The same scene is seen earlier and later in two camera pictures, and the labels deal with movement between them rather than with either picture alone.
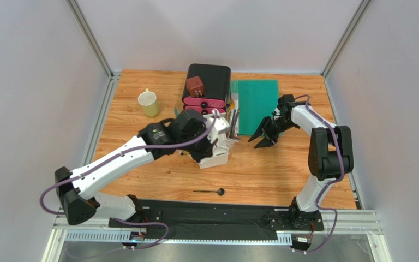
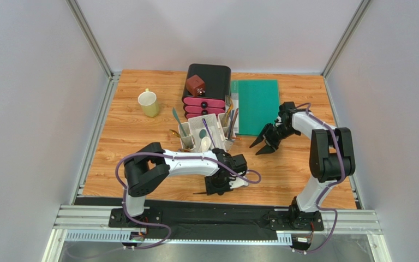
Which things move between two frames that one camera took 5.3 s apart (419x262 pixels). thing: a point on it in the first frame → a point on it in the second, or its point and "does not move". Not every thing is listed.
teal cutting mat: x=255 y=100 does not move
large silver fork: x=227 y=102 does not move
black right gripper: x=276 y=123 → x=271 y=135
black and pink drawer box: x=217 y=85 does not move
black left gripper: x=210 y=141 → x=211 y=190
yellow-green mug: x=149 y=101 does not move
